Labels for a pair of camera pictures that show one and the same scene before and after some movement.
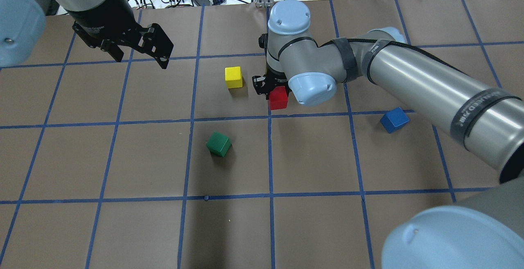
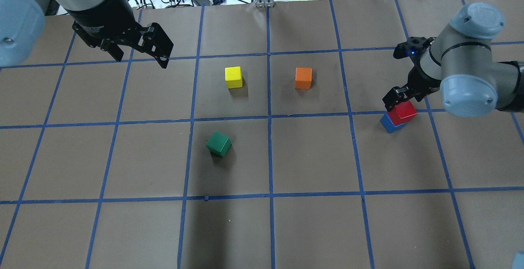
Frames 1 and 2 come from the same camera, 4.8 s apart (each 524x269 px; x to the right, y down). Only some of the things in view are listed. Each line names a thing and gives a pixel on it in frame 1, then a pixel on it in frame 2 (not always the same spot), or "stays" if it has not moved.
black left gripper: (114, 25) stays
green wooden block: (218, 144) stays
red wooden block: (278, 98) -> (402, 114)
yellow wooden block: (233, 77) stays
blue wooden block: (394, 120) stays
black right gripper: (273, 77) -> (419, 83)
